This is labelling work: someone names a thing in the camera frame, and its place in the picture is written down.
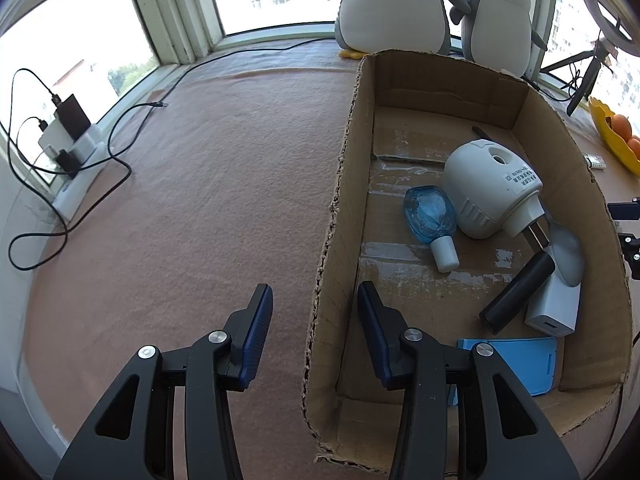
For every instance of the pink blanket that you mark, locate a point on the pink blanket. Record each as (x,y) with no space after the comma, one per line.
(210,185)

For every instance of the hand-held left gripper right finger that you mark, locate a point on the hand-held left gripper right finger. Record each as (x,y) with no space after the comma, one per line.
(372,330)

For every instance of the white plug-in mosquito repeller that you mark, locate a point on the white plug-in mosquito repeller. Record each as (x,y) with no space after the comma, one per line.
(480,185)

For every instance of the cardboard box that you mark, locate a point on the cardboard box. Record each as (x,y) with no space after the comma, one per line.
(400,300)

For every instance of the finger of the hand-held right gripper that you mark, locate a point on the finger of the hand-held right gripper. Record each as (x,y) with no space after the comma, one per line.
(632,255)
(625,211)

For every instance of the large grey penguin plush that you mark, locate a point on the large grey penguin plush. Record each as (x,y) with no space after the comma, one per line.
(390,0)

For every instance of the yellow fruit bowl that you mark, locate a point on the yellow fruit bowl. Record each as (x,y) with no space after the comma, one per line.
(607,140)

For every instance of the white USB wall charger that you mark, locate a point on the white USB wall charger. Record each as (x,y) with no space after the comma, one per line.
(552,310)

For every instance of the black tripod stand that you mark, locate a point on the black tripod stand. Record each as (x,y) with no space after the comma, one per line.
(590,75)

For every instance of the small grey penguin plush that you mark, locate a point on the small grey penguin plush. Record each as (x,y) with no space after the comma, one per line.
(495,25)

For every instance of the white charger block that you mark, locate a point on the white charger block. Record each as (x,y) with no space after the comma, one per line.
(54,135)

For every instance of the black plug adapter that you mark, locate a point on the black plug adapter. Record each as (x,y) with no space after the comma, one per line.
(66,161)

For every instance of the orange fruit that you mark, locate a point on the orange fruit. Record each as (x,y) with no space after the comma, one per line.
(634,147)
(621,124)

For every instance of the black cylinder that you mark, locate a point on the black cylinder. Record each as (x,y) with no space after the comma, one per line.
(515,292)

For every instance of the blue liquid refill bottle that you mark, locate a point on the blue liquid refill bottle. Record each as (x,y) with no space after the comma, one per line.
(430,212)

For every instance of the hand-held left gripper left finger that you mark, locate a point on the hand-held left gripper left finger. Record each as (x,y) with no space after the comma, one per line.
(257,330)

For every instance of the white power strip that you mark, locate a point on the white power strip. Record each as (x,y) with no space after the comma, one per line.
(80,185)

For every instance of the blue card holder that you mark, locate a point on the blue card holder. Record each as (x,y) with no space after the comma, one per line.
(525,365)

